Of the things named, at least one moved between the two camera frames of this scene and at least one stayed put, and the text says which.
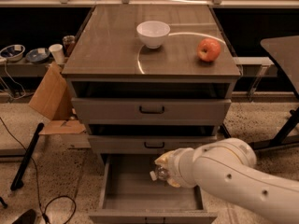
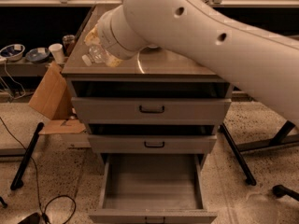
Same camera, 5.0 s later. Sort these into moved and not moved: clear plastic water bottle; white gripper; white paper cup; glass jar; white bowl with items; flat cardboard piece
Moved: clear plastic water bottle; white gripper
Not moved: white paper cup; white bowl with items; flat cardboard piece; glass jar
